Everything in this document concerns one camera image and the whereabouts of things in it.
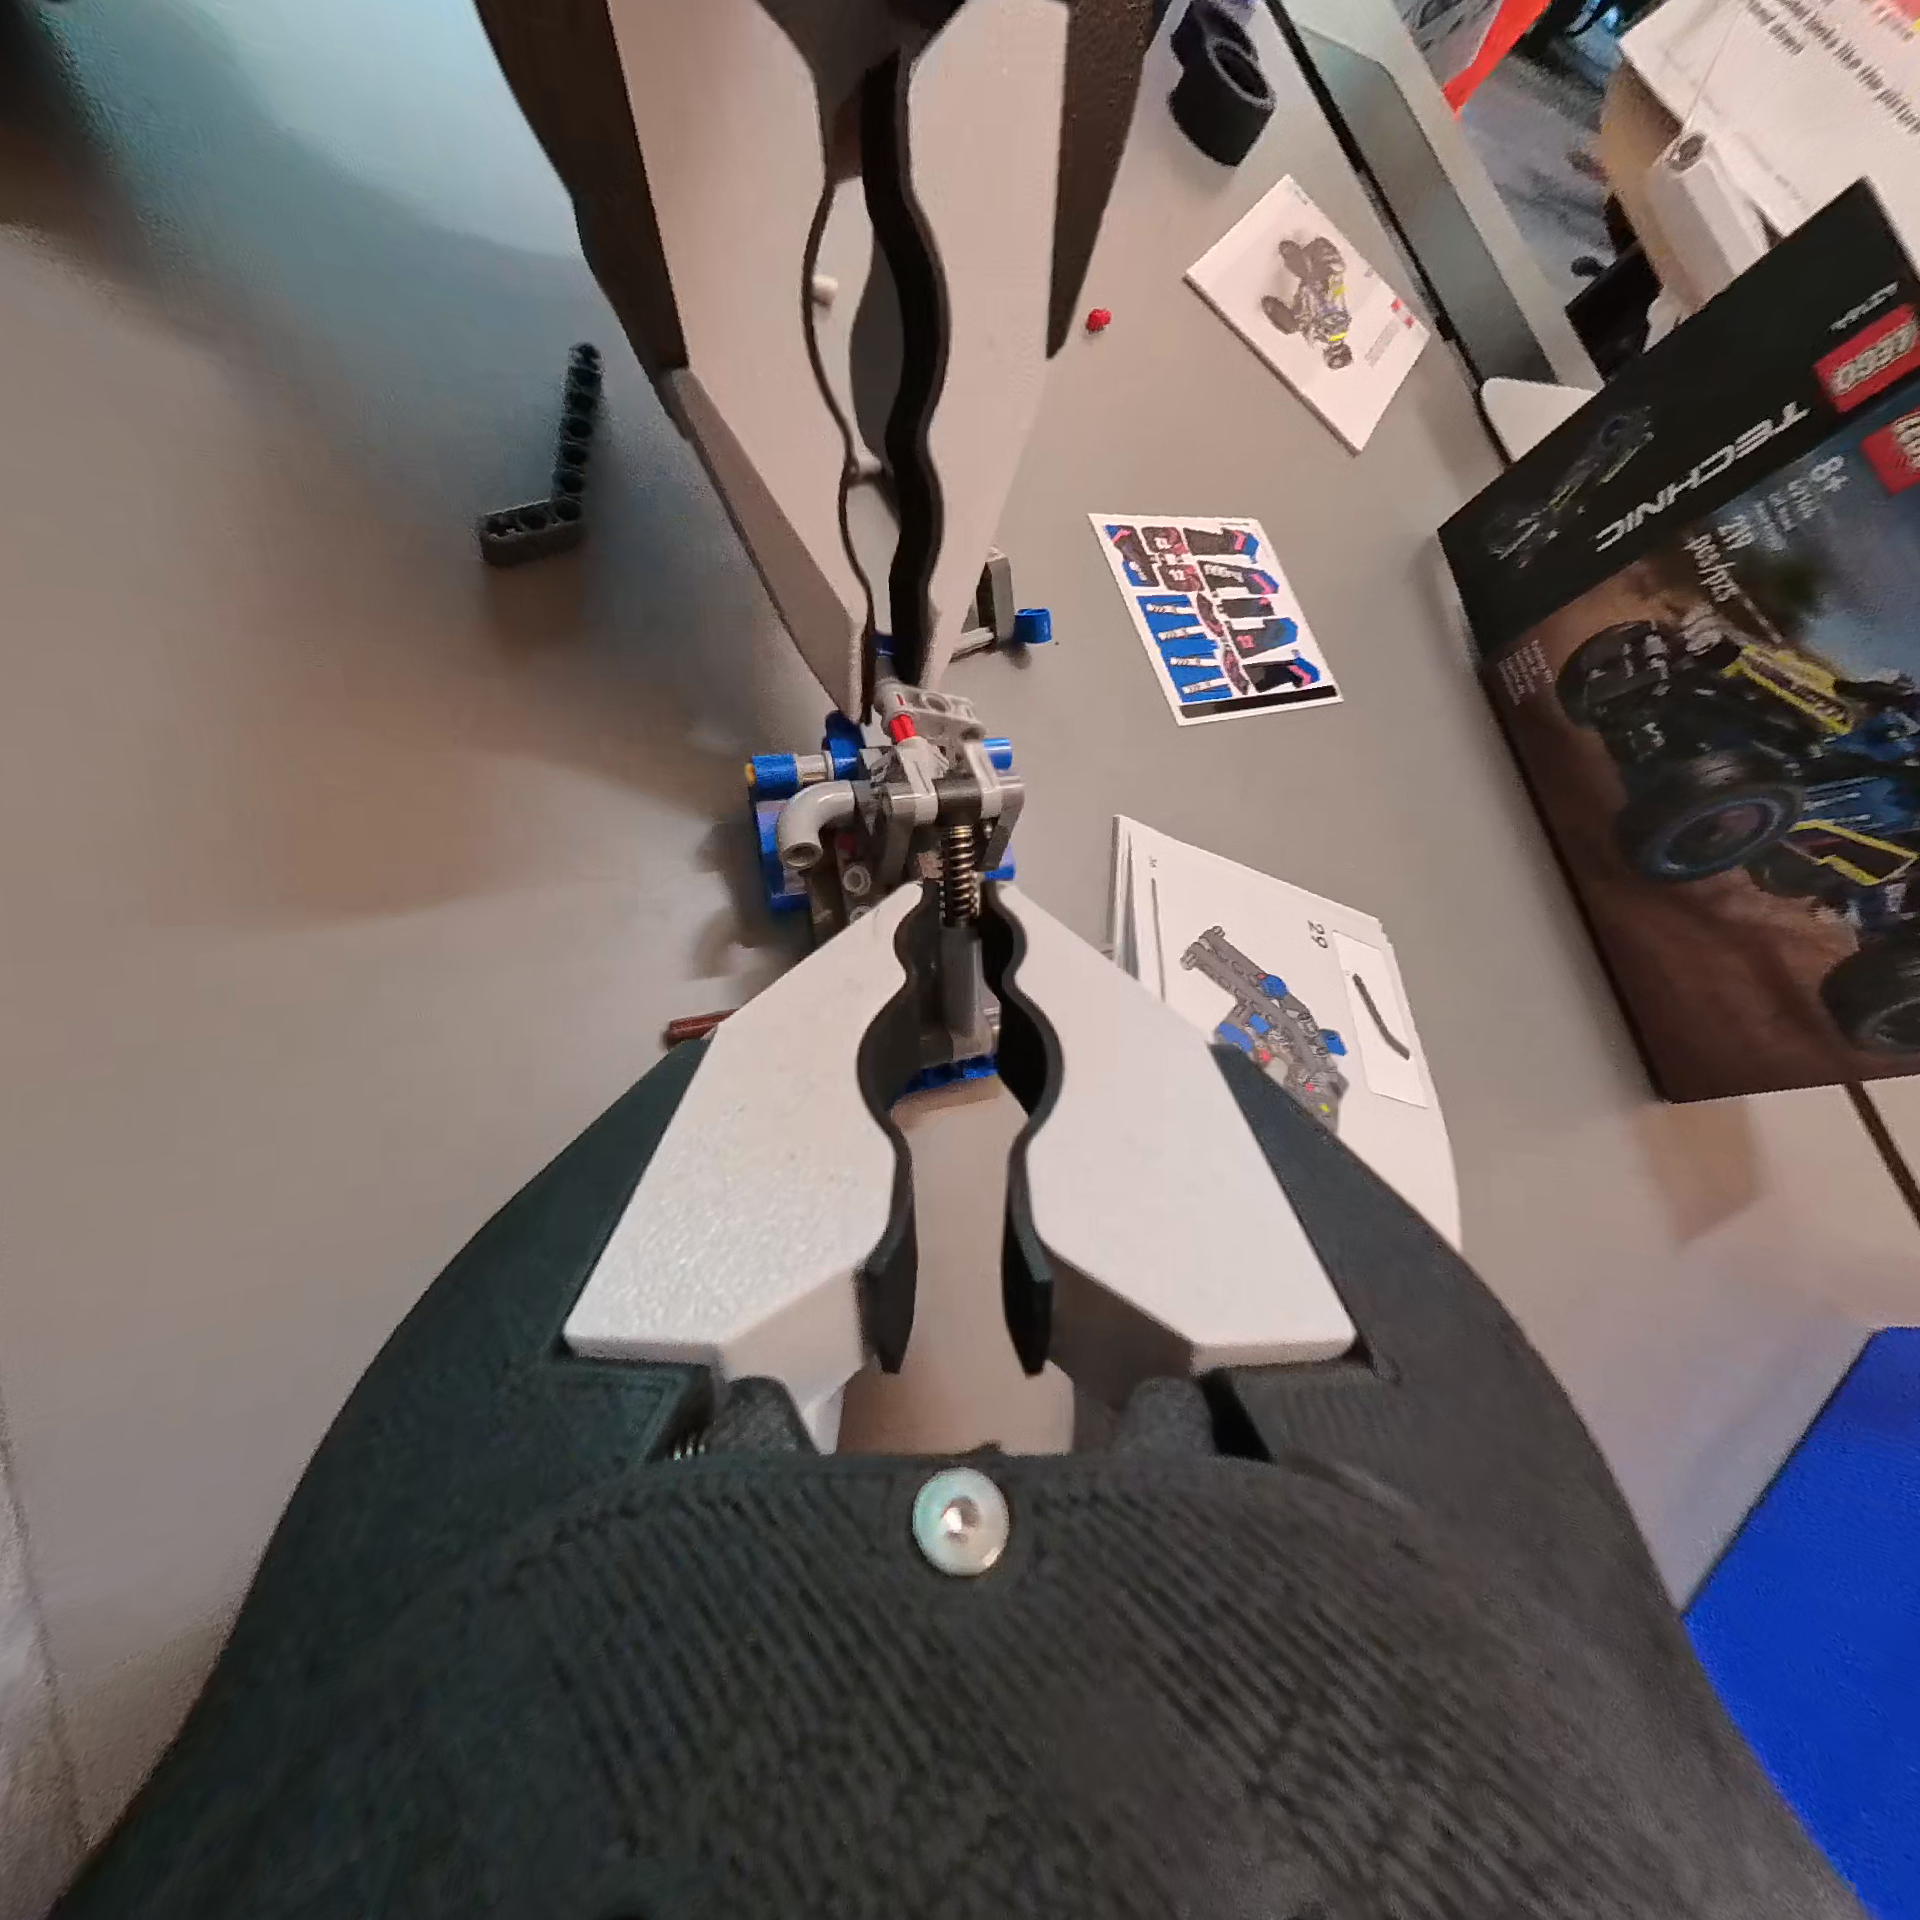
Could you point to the lego set box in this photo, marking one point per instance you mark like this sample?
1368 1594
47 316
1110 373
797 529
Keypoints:
1694 722

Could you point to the blue grey lego model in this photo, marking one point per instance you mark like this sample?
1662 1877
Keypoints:
899 795

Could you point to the small booklet with buggy cover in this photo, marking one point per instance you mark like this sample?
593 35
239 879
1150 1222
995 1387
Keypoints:
1304 300

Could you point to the blue plastic storage bin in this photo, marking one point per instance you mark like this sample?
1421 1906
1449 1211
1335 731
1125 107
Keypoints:
1816 1621

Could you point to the lego instruction booklet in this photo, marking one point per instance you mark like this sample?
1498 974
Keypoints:
1277 960

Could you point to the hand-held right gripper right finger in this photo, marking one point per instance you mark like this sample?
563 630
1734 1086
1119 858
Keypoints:
1186 1199

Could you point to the white instruction poster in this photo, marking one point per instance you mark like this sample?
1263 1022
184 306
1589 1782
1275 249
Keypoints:
1771 74

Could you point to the black rubber tyre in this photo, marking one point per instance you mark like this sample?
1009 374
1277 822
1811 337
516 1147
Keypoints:
1208 19
1221 99

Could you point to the silver monitor stand base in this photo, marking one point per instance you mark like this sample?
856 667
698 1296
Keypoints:
1538 416

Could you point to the dark grey angled lego beam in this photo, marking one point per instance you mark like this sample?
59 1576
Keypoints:
563 480

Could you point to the lego sticker sheet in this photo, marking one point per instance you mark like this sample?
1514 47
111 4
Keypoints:
1216 615

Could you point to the light grey hooded garment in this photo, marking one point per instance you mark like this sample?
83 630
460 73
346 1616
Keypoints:
31 1651

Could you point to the dark computer monitor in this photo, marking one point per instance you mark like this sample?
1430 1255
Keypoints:
1424 181

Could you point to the grey lego beam with axle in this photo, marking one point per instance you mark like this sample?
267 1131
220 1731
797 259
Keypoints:
1014 615

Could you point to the orange traffic cone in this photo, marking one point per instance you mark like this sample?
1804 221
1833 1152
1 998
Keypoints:
1492 52

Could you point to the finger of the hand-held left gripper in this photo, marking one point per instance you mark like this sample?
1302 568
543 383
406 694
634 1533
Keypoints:
734 225
991 225

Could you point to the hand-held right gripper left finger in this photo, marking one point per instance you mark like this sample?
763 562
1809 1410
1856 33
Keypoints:
734 1199

